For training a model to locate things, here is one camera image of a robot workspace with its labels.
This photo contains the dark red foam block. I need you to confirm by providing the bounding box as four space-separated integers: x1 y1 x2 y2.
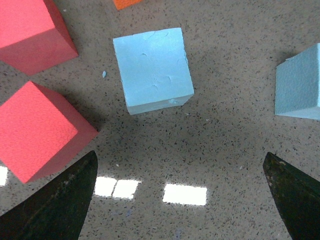
0 0 79 76

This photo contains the orange foam block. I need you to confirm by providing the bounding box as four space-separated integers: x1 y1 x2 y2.
113 0 142 11

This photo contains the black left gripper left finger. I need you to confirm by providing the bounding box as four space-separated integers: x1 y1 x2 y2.
0 150 98 240

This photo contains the light blue dented foam block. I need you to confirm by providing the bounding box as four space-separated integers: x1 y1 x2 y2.
113 27 194 115

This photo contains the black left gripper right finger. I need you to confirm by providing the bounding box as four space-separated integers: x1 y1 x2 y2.
263 152 320 240

